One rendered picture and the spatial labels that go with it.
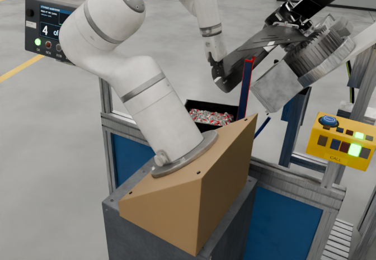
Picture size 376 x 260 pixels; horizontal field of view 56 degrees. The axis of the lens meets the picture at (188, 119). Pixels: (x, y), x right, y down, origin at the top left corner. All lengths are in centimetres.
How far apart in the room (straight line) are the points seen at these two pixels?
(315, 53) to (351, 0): 568
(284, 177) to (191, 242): 47
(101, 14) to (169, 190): 39
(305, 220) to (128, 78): 77
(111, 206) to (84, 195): 139
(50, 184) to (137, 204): 166
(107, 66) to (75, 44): 8
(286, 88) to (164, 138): 67
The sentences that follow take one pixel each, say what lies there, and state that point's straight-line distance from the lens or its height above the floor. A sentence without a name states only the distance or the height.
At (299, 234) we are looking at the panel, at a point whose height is 62.
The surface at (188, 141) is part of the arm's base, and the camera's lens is 81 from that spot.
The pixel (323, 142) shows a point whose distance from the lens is 101.
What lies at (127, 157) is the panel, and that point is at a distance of 147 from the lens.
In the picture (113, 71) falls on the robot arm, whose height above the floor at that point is 125.
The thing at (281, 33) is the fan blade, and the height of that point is 121.
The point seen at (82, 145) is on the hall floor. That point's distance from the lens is 271.
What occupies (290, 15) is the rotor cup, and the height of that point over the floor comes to 122.
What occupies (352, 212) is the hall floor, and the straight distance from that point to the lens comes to 242.
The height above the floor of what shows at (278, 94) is 98.
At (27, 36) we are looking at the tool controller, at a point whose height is 113.
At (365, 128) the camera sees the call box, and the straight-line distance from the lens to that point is 106.
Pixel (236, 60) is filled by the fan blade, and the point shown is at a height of 104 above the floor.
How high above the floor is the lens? 158
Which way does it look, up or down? 32 degrees down
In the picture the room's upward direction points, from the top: 3 degrees clockwise
